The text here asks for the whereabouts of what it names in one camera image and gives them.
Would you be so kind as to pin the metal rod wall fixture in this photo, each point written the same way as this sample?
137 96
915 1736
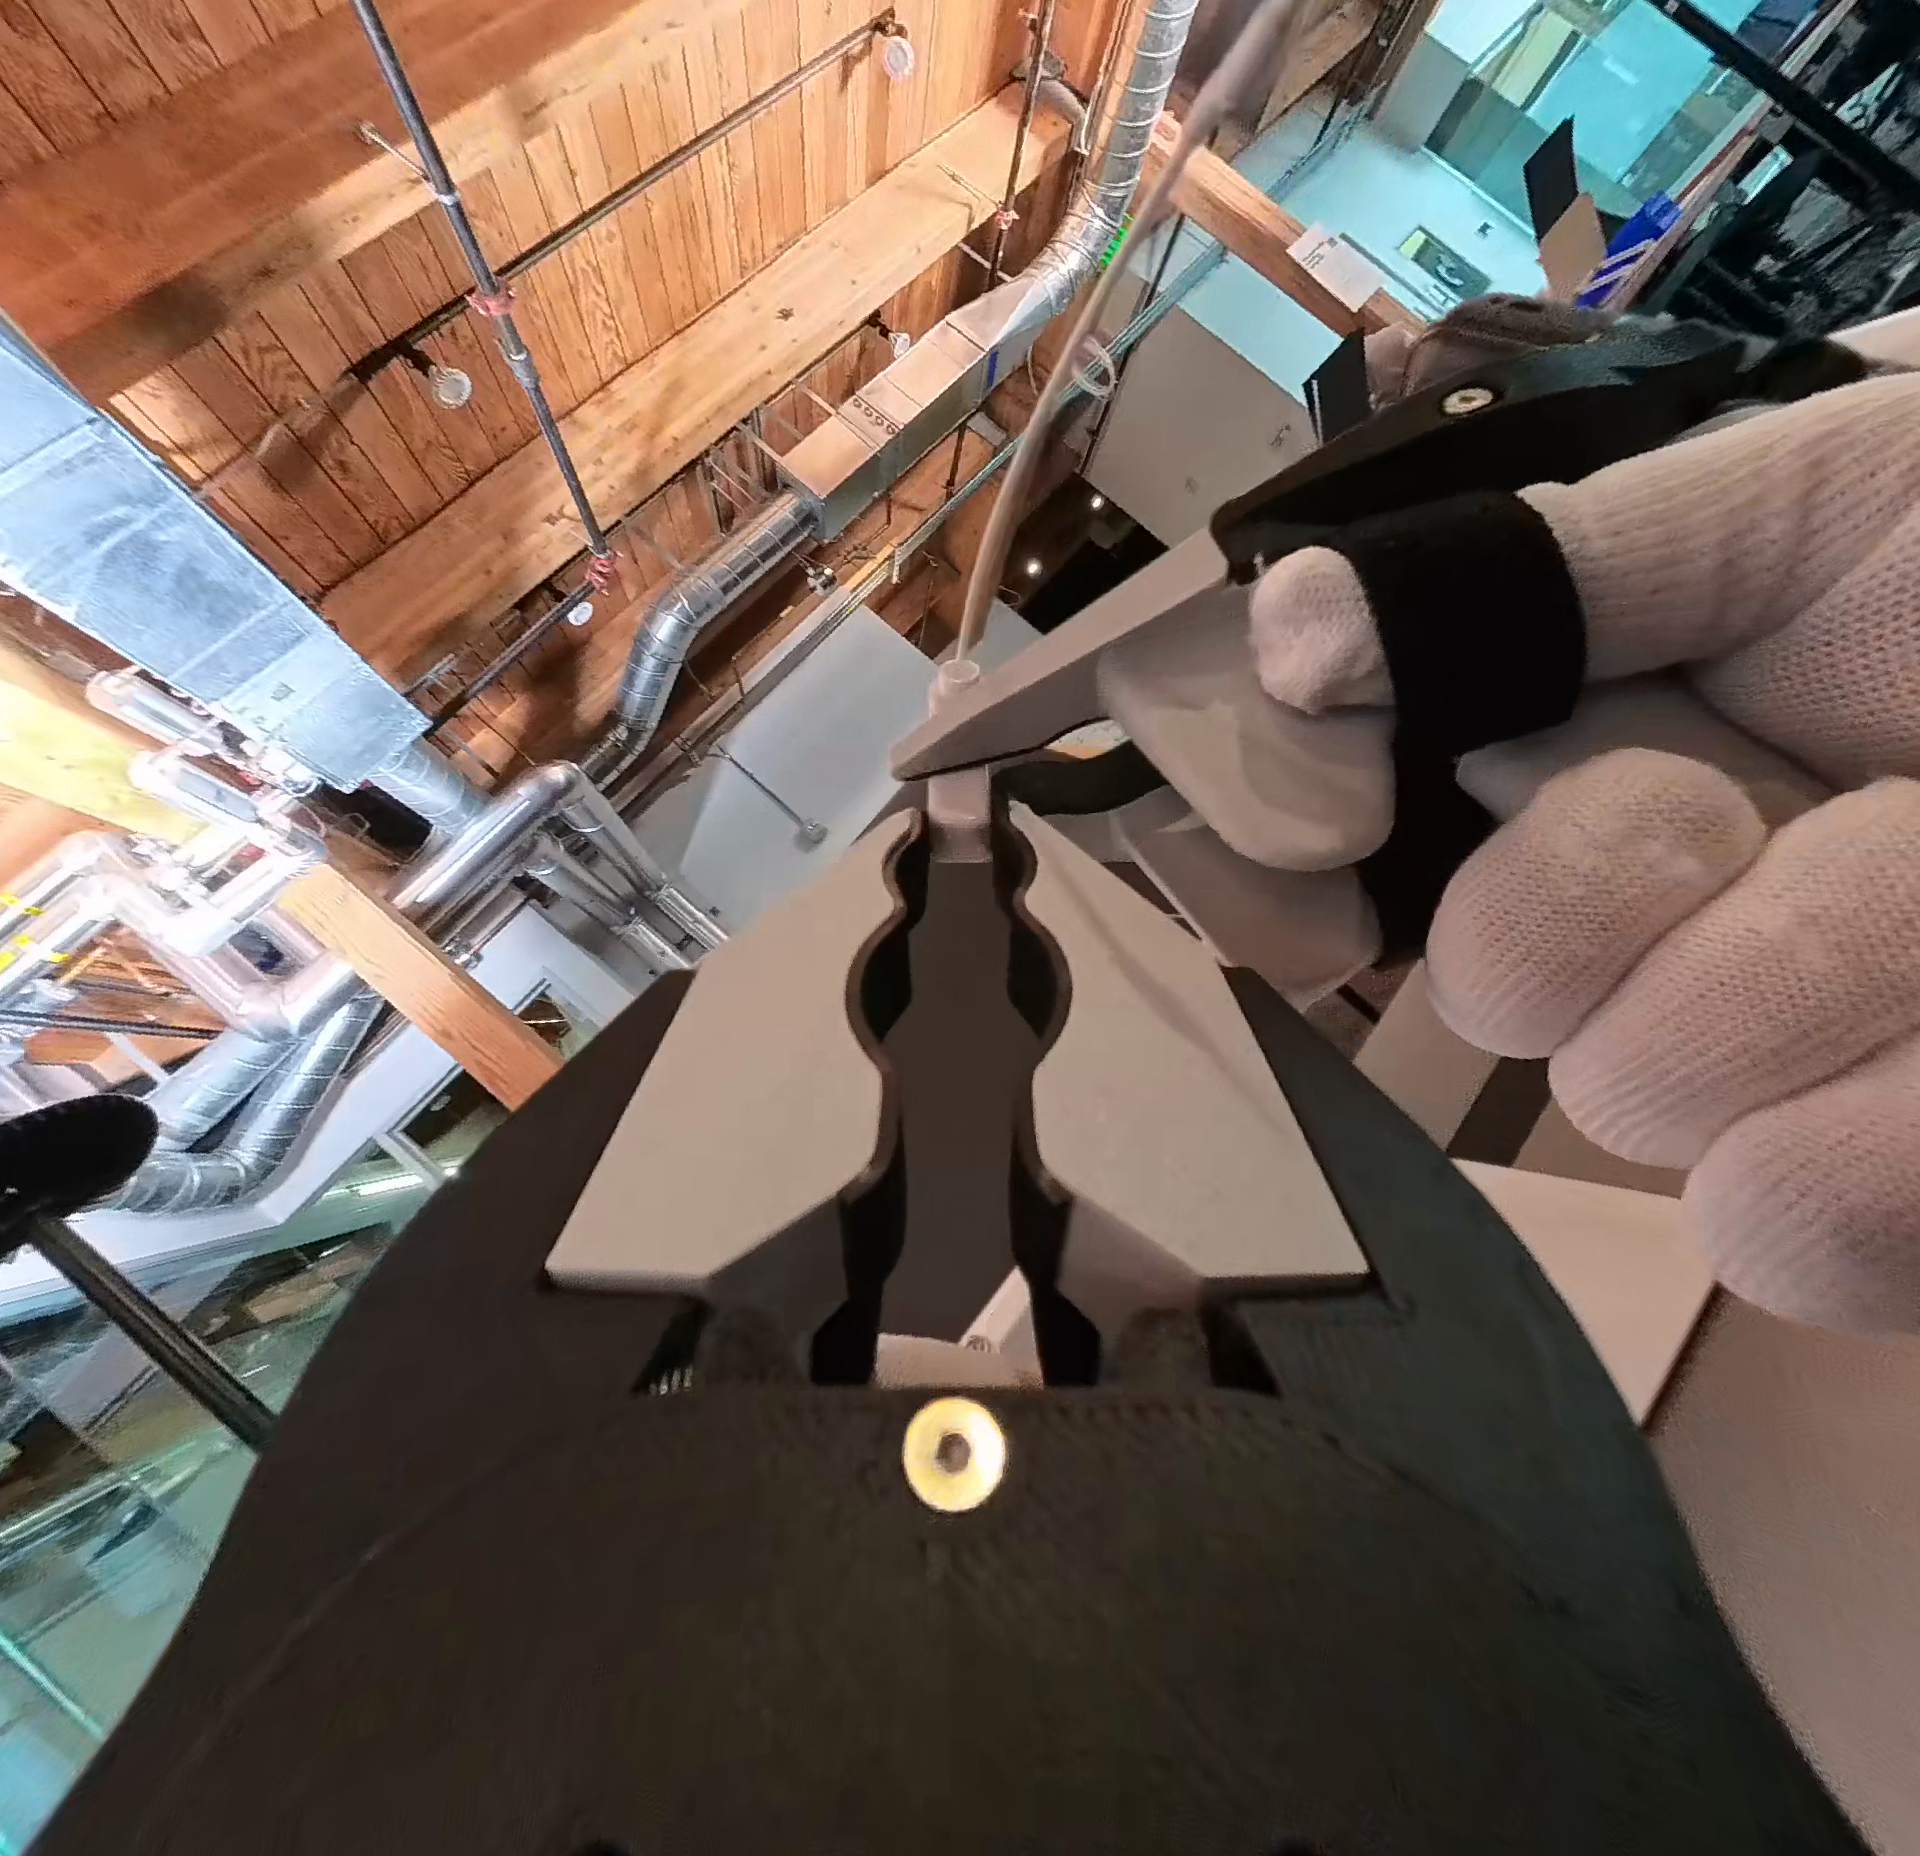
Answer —
812 835

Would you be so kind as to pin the blue white striped bin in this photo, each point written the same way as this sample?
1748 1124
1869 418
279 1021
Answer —
1649 228

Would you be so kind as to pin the person's right hand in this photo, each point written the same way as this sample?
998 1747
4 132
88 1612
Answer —
1725 837

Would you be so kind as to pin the rectangular metal air duct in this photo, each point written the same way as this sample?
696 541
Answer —
915 400

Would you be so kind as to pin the round silver air duct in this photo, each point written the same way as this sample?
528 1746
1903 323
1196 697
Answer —
707 597

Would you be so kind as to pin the wide wooden ceiling beam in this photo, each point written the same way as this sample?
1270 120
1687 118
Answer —
674 384

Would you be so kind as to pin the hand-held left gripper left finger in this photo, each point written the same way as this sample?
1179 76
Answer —
720 1136

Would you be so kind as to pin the white paper notice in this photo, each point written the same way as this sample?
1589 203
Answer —
1336 269

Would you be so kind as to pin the insulated silver pipes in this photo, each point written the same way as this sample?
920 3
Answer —
498 837

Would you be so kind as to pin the black floor lamp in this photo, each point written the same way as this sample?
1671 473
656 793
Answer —
75 1153

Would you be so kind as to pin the black and white book stand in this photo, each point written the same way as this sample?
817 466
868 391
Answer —
1576 1272

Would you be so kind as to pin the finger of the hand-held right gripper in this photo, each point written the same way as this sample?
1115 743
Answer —
1112 640
1276 864

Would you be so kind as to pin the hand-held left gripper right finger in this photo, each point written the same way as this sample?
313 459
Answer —
1202 1136

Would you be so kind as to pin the large foil-wrapped duct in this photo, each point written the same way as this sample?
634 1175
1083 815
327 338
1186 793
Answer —
179 582

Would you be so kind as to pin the dark sprinkler pipe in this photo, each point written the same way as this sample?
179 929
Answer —
434 159

